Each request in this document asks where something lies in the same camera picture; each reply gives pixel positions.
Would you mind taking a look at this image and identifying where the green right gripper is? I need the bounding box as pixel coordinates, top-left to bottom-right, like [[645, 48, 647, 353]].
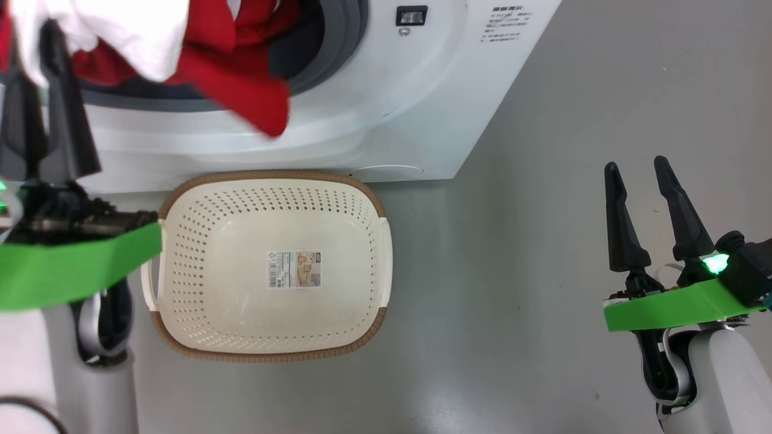
[[604, 155, 767, 333]]

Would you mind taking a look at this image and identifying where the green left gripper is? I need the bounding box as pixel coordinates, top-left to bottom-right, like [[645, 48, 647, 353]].
[[0, 20, 164, 312]]

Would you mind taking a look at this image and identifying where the red garment with white stripes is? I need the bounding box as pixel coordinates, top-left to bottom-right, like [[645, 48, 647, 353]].
[[0, 0, 303, 139]]

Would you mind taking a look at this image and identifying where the cream perforated laundry basket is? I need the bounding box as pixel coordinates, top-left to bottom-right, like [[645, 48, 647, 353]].
[[141, 170, 394, 363]]

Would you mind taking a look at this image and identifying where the white front-load washing machine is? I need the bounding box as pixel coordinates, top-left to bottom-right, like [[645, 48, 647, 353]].
[[0, 0, 563, 195]]

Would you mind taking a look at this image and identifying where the paper basket label sticker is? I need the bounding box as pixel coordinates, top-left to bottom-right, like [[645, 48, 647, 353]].
[[267, 250, 323, 289]]

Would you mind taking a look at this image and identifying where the grey rubber door gasket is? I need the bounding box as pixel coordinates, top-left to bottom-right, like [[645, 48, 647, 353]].
[[0, 0, 370, 113]]

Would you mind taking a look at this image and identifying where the black door latch socket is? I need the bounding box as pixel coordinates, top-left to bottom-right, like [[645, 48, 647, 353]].
[[396, 5, 429, 27]]

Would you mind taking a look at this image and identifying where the round white filter cover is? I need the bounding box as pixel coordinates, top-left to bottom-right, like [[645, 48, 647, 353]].
[[346, 164, 425, 182]]

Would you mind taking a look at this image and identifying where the thin dark looped cable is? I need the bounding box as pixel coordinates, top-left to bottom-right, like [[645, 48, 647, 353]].
[[0, 396, 68, 434]]

